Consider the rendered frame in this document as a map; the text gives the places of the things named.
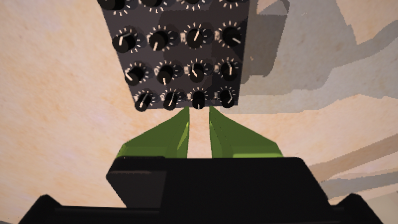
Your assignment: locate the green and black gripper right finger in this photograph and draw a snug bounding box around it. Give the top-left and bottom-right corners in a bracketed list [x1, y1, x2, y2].
[209, 106, 284, 158]

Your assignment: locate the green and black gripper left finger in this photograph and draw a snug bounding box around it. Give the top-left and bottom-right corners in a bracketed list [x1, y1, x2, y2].
[114, 106, 190, 160]

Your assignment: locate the black knob box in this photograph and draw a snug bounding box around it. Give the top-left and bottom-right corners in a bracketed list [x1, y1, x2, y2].
[97, 0, 250, 112]

